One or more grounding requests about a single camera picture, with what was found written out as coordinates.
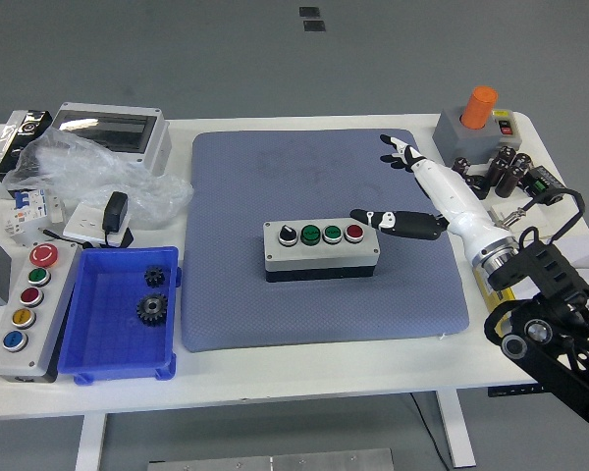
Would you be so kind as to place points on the small black plastic part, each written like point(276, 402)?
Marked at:
point(482, 189)

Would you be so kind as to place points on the grey switch base block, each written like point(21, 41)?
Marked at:
point(454, 135)

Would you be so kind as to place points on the white blue circuit breaker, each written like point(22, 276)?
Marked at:
point(27, 211)

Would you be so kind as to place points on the white wall socket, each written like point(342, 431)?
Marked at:
point(83, 221)

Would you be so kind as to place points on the dark floor outlet cover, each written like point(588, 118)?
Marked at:
point(314, 26)
point(309, 12)

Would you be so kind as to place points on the grey four-button control box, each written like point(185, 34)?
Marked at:
point(319, 255)

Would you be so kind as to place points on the grey distribution box clear lid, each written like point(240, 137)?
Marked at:
point(108, 128)

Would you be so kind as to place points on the white wall switch plate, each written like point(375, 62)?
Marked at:
point(535, 223)

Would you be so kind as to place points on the black cylindrical capacitor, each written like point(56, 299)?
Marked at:
point(508, 181)
point(460, 164)
point(496, 172)
point(505, 154)
point(469, 182)
point(522, 164)

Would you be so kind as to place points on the large black gear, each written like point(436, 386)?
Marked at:
point(152, 308)

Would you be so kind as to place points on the small black gear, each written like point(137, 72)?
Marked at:
point(154, 277)

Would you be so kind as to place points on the grey five-button control box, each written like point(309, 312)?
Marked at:
point(10, 353)

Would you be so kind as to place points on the black module green terminals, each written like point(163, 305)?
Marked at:
point(545, 179)

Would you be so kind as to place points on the white table leg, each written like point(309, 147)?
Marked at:
point(456, 432)
point(91, 441)

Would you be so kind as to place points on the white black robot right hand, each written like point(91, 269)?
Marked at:
point(454, 196)

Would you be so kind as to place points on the grey metal floor plate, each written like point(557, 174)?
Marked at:
point(275, 461)

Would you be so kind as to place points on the blue-grey cushion mat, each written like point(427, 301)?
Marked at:
point(245, 186)

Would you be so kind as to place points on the white box glossy black panel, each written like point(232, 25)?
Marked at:
point(0, 142)

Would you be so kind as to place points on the clear plastic bag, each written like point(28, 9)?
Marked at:
point(78, 167)

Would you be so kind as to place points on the blue plastic bin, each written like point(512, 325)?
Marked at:
point(108, 338)

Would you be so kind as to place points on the orange cylinder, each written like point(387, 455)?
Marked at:
point(478, 108)

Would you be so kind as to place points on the black table height controller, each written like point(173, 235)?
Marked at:
point(513, 391)

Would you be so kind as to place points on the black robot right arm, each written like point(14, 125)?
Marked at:
point(550, 275)

